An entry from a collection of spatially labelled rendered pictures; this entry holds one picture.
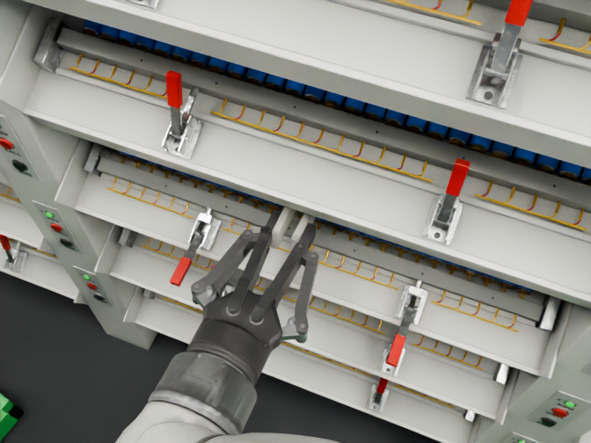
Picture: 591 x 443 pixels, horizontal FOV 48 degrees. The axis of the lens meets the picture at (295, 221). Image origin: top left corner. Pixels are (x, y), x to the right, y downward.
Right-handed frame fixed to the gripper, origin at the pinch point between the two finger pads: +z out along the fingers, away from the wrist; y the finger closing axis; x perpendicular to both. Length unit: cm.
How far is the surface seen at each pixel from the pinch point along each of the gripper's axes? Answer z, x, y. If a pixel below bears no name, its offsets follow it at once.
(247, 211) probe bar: 1.5, 3.2, 6.6
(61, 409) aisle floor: -12, 63, 39
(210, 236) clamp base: -1.3, 6.8, 10.3
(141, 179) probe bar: 1.0, 3.5, 20.9
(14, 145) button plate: -5.0, -2.9, 33.1
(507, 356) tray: -2.2, 8.2, -27.2
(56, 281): 4, 46, 46
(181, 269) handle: -7.3, 6.5, 11.2
